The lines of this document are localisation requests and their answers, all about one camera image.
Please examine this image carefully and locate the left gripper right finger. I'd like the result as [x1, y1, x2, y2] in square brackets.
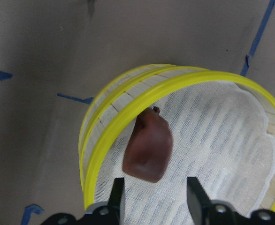
[187, 177, 210, 225]

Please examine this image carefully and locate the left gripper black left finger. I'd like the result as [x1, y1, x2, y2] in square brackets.
[108, 178, 125, 225]

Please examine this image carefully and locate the yellow steamer layer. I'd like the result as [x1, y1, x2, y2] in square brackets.
[78, 64, 204, 189]
[83, 69, 275, 225]

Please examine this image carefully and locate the brown bun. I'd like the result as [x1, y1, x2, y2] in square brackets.
[122, 106, 173, 183]

